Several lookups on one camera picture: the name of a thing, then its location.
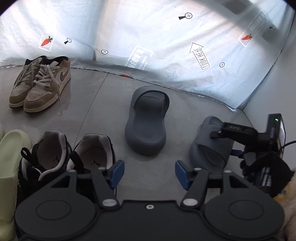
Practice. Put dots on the dark grey slide sandal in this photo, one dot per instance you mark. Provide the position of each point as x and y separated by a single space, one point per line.
208 150
145 129

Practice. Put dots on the person's right hand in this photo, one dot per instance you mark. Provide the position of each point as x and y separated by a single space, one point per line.
279 173

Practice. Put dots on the tan suede sneaker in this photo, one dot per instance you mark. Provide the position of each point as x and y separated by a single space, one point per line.
20 92
39 99

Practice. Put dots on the black suede sneaker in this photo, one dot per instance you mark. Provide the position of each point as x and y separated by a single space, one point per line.
48 150
92 150

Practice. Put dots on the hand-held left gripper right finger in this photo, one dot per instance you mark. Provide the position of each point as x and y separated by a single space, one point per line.
181 175

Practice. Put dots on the person's right forearm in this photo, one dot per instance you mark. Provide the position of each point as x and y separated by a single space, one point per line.
288 208

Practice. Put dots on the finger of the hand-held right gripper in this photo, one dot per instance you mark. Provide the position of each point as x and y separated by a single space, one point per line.
217 134
238 153

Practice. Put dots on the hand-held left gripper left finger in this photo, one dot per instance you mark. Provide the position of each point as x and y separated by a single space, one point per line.
118 173

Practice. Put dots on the printed white backdrop sheet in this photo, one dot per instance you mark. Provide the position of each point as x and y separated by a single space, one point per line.
161 46

